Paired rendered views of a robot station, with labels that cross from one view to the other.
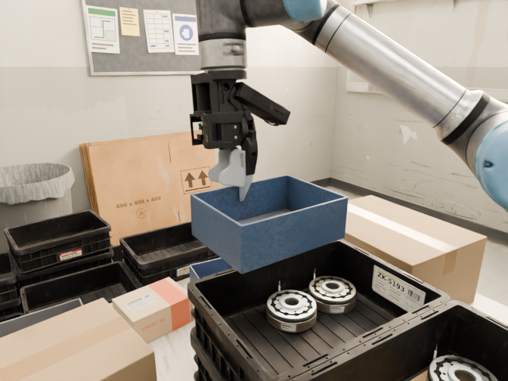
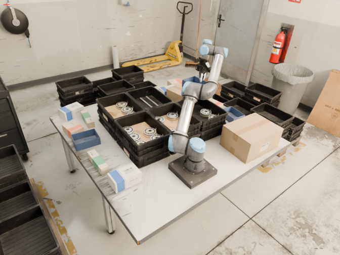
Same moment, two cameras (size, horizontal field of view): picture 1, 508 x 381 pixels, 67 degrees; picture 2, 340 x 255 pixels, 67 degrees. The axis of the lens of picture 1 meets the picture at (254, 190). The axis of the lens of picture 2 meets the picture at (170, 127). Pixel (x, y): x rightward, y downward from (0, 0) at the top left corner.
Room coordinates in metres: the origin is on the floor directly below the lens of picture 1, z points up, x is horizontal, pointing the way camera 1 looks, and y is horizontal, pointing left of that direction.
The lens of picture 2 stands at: (0.18, -2.07, 2.05)
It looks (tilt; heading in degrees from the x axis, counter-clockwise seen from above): 34 degrees down; 85
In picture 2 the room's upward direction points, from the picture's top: 3 degrees clockwise
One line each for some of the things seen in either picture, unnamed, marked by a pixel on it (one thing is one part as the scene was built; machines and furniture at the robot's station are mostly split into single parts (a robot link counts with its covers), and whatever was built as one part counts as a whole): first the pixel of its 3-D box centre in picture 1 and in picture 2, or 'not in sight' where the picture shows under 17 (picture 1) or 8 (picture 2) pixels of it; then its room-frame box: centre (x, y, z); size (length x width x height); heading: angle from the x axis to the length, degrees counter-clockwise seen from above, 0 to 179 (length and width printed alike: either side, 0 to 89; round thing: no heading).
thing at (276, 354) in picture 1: (313, 318); (200, 113); (0.62, -0.11, 0.87); 0.40 x 0.30 x 0.11; 121
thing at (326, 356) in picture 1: (314, 295); (201, 108); (0.62, -0.11, 0.92); 0.40 x 0.30 x 0.02; 121
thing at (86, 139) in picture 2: not in sight; (86, 139); (-0.36, -0.33, 0.74); 0.20 x 0.15 x 0.07; 28
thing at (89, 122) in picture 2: not in sight; (87, 119); (-0.42, -0.01, 0.73); 0.24 x 0.06 x 0.06; 118
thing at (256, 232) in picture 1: (268, 215); (196, 85); (0.57, -0.02, 1.10); 0.20 x 0.15 x 0.07; 125
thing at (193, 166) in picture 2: not in sight; (195, 160); (0.50, -0.67, 0.80); 0.15 x 0.15 x 0.10
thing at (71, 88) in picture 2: not in sight; (76, 97); (-0.83, 1.09, 0.37); 0.40 x 0.30 x 0.45; 35
